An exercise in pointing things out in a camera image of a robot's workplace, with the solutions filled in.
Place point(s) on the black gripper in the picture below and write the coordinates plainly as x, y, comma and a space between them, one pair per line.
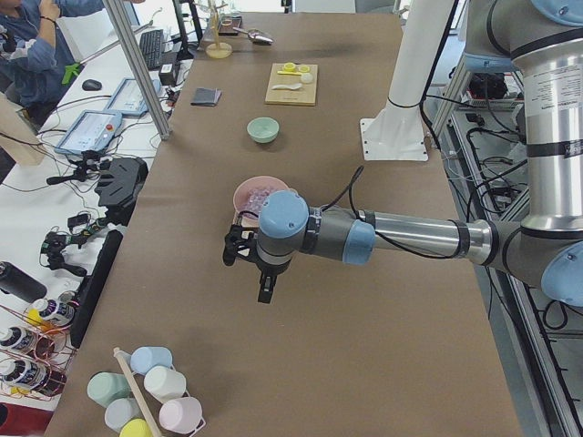
270, 271

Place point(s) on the black keyboard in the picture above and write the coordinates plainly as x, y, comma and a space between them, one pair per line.
151, 44

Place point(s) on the white plastic cup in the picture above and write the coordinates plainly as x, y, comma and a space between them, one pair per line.
165, 384

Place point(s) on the metal ice scoop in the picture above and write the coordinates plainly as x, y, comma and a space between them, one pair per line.
256, 36

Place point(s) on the wooden cup tree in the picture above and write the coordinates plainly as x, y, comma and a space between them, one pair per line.
217, 49

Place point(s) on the white camera pillar with base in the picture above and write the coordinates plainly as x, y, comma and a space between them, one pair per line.
397, 132

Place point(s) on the cream rabbit tray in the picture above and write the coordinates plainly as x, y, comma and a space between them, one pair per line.
247, 220

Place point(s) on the pink plastic cup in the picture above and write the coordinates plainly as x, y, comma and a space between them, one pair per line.
181, 415

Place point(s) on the black water bottle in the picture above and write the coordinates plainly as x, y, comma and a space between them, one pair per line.
16, 282

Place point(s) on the aluminium frame post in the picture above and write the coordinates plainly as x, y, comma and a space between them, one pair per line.
119, 19

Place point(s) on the green plastic cup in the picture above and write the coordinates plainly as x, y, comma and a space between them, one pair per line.
106, 387

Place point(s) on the green ceramic bowl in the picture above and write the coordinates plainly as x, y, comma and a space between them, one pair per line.
263, 130

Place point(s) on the upper teach pendant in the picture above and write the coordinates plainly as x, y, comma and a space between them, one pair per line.
127, 99

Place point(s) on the yellow plastic cup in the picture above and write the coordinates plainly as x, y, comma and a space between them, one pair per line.
136, 428

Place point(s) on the lower teach pendant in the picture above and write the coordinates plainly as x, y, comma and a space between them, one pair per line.
92, 131

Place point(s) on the pile of clear ice cubes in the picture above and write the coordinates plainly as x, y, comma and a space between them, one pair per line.
256, 197

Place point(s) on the black computer mouse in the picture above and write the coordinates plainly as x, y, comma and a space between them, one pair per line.
91, 85

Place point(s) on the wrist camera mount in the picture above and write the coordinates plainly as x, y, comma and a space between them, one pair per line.
240, 243

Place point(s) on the teach pendant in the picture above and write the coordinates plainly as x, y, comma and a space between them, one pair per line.
127, 99
92, 131

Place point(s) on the grey folded cloth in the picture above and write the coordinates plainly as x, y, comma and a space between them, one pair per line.
206, 97

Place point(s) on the bamboo cutting board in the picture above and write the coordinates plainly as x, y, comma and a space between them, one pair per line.
305, 97

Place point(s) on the pink bowl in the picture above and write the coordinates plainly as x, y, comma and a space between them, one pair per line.
242, 190

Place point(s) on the blue plastic cup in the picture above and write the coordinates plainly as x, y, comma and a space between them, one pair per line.
144, 358

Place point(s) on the grey plastic cup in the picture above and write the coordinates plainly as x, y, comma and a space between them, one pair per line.
121, 411

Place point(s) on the copper wire bottle rack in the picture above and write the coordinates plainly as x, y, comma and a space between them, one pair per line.
35, 349

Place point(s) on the person in blue hoodie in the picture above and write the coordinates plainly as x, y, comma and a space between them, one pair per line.
38, 64

